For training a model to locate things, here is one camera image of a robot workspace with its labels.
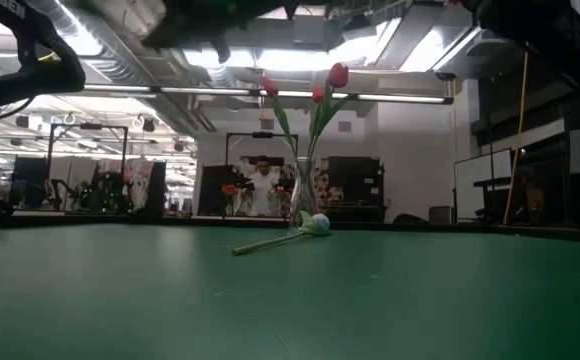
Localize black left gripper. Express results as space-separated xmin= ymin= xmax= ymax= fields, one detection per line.
xmin=142 ymin=0 xmax=301 ymax=65

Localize clear glass vase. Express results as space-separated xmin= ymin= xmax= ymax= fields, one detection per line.
xmin=288 ymin=156 xmax=321 ymax=232

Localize long ceiling light strip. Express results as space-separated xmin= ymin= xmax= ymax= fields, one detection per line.
xmin=82 ymin=82 xmax=455 ymax=105

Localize grey ceiling box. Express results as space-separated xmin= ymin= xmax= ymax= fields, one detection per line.
xmin=292 ymin=14 xmax=329 ymax=51

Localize black upright panel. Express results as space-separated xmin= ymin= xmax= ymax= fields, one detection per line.
xmin=144 ymin=160 xmax=168 ymax=218
xmin=197 ymin=164 xmax=235 ymax=216

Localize orange flower bunch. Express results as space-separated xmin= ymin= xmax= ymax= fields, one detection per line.
xmin=221 ymin=183 xmax=241 ymax=217

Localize person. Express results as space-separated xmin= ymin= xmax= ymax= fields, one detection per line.
xmin=246 ymin=155 xmax=281 ymax=217

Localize mixed colour flower bunch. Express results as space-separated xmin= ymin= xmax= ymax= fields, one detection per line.
xmin=268 ymin=185 xmax=289 ymax=214

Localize distant black robot arms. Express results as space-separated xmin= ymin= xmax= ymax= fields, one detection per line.
xmin=51 ymin=167 xmax=136 ymax=215

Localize black cabinet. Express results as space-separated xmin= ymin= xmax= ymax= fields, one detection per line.
xmin=327 ymin=155 xmax=386 ymax=224

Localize green table mat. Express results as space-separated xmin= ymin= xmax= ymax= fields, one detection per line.
xmin=0 ymin=223 xmax=580 ymax=360

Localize grey bin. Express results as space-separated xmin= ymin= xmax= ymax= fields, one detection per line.
xmin=428 ymin=205 xmax=452 ymax=226

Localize whiteboard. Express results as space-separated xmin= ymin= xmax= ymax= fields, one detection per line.
xmin=453 ymin=148 xmax=515 ymax=221

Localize dark side table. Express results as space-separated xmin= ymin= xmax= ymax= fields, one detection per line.
xmin=472 ymin=177 xmax=514 ymax=224

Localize black gantry frame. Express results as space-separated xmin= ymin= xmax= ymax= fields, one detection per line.
xmin=224 ymin=131 xmax=300 ymax=169
xmin=46 ymin=122 xmax=130 ymax=211

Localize yellow cable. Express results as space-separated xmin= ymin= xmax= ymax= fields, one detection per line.
xmin=502 ymin=42 xmax=531 ymax=225

